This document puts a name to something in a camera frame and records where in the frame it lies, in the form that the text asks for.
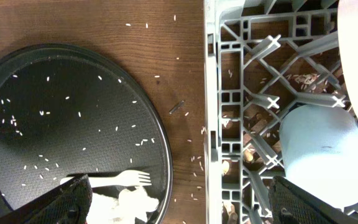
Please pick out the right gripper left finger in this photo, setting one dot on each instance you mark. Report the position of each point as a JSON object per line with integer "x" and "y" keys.
{"x": 67, "y": 203}

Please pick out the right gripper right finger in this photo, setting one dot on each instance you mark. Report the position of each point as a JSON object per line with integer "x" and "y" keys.
{"x": 293, "y": 205}

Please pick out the white plastic fork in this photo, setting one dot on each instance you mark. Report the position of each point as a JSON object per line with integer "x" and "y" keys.
{"x": 127, "y": 178}

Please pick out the white napkin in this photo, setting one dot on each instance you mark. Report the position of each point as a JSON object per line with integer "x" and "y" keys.
{"x": 127, "y": 208}

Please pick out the light blue cup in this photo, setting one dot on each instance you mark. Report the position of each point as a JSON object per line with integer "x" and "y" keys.
{"x": 320, "y": 153}

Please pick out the grey dishwasher rack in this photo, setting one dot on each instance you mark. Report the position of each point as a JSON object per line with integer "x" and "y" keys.
{"x": 263, "y": 59}

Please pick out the round black tray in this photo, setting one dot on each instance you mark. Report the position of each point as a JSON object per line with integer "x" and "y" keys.
{"x": 64, "y": 111}

